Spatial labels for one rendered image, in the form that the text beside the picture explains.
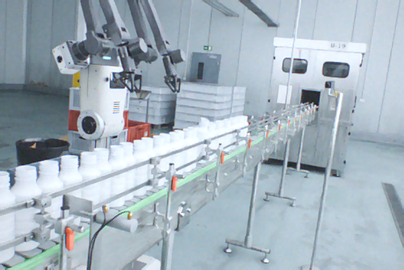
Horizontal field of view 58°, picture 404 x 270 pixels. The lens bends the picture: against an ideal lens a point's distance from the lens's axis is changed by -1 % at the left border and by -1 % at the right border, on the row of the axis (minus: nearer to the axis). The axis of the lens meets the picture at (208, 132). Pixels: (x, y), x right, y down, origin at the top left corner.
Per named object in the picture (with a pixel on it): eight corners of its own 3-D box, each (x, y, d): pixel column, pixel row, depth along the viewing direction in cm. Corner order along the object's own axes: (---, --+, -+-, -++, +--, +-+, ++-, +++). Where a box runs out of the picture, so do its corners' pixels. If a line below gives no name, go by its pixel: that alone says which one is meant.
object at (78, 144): (100, 157, 379) (102, 136, 376) (66, 151, 388) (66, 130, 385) (127, 147, 438) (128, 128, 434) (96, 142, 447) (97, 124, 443)
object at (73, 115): (101, 135, 377) (102, 113, 373) (66, 130, 386) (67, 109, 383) (128, 128, 435) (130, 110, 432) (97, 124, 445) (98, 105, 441)
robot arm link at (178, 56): (164, 47, 211) (157, 45, 203) (182, 40, 207) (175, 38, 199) (170, 67, 211) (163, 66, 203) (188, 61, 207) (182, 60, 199)
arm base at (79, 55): (86, 66, 177) (78, 43, 177) (99, 58, 174) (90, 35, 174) (74, 65, 169) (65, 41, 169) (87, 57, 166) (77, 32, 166)
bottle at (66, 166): (80, 219, 90) (84, 154, 88) (79, 230, 85) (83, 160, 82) (54, 220, 88) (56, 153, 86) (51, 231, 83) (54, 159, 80)
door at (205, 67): (213, 118, 1230) (220, 53, 1198) (186, 114, 1264) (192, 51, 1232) (214, 118, 1239) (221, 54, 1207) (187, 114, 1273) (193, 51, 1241)
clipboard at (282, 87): (290, 104, 600) (293, 84, 595) (275, 102, 608) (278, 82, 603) (290, 104, 603) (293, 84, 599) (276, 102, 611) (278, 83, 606)
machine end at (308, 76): (344, 179, 582) (366, 43, 550) (257, 163, 629) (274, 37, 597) (345, 161, 730) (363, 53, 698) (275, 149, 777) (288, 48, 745)
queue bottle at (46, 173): (40, 228, 83) (42, 157, 81) (66, 232, 83) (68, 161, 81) (25, 240, 78) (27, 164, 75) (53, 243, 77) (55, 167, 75)
